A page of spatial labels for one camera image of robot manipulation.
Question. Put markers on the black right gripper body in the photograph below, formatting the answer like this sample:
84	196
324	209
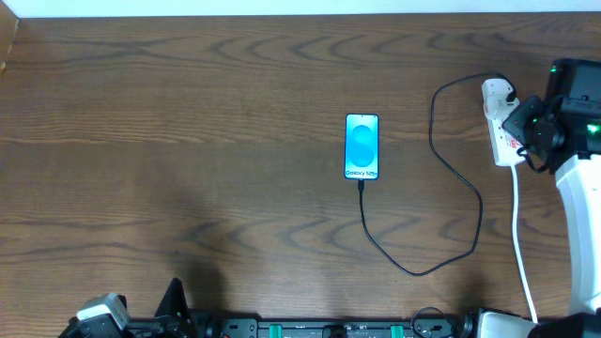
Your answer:
519	120

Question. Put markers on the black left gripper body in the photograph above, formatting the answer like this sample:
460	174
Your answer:
165	322

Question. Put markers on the blue smartphone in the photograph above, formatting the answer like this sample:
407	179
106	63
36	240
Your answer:
361	147

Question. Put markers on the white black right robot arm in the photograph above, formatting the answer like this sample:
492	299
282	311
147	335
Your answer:
576	168

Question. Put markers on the white USB charger adapter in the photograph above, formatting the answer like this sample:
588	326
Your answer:
499	98

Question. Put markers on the white power strip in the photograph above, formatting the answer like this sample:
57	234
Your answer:
504	145

